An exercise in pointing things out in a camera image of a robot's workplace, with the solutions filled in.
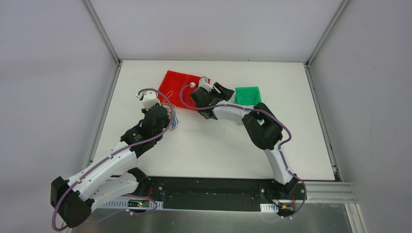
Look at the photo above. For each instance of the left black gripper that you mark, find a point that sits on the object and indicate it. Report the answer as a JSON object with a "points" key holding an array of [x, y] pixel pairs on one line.
{"points": [[157, 113]]}

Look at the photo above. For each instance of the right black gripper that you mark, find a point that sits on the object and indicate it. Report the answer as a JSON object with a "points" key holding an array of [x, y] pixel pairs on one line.
{"points": [[213, 92]]}

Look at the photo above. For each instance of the green plastic bin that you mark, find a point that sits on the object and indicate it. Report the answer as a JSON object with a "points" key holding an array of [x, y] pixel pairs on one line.
{"points": [[247, 95]]}

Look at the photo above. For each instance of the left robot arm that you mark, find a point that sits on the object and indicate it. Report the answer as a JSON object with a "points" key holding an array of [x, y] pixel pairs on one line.
{"points": [[75, 198]]}

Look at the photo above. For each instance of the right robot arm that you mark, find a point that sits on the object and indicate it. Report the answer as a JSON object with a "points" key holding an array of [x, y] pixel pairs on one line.
{"points": [[263, 128]]}

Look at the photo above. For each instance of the red plastic bin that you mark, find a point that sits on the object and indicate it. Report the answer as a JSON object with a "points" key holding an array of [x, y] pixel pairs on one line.
{"points": [[173, 83]]}

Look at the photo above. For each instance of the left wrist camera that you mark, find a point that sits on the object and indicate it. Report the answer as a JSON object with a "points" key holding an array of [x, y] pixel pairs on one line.
{"points": [[149, 99]]}

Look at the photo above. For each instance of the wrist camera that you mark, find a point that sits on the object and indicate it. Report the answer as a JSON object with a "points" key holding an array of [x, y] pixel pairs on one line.
{"points": [[149, 99], [203, 83]]}

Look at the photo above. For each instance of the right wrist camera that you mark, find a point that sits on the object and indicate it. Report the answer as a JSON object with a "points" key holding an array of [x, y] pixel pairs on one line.
{"points": [[203, 83]]}

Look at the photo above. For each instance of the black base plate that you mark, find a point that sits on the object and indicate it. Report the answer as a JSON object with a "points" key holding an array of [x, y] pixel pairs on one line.
{"points": [[217, 194]]}

